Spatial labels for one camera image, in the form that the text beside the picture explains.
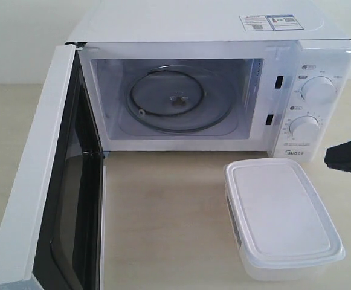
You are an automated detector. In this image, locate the lower white timer knob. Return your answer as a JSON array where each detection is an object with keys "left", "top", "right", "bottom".
[{"left": 289, "top": 115, "right": 320, "bottom": 141}]

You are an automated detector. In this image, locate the glass turntable plate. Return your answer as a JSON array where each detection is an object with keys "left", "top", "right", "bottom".
[{"left": 124, "top": 65, "right": 236, "bottom": 134}]

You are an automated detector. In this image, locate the white plastic lidded container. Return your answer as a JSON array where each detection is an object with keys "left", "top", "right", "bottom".
[{"left": 224, "top": 158, "right": 346, "bottom": 282}]

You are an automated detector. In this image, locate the upper white control knob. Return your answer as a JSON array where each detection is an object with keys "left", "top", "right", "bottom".
[{"left": 301, "top": 76, "right": 337, "bottom": 104}]

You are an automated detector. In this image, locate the white Midea microwave oven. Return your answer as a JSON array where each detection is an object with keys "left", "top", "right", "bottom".
[{"left": 67, "top": 1, "right": 351, "bottom": 163}]

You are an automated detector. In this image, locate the warning label sticker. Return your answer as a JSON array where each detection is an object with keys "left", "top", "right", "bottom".
[{"left": 239, "top": 14, "right": 303, "bottom": 31}]

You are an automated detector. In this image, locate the white microwave door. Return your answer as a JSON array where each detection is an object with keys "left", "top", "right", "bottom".
[{"left": 0, "top": 43, "right": 106, "bottom": 289}]

